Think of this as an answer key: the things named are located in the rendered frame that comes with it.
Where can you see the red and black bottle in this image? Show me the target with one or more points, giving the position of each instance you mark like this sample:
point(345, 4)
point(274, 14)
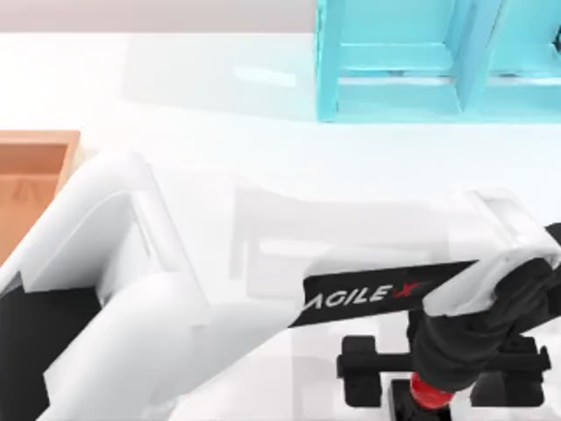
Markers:
point(431, 390)

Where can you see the light blue rack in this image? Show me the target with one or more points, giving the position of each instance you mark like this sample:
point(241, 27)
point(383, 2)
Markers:
point(394, 61)

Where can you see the shallow salmon-coloured box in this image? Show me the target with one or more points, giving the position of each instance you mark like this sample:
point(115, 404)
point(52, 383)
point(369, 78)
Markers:
point(30, 184)

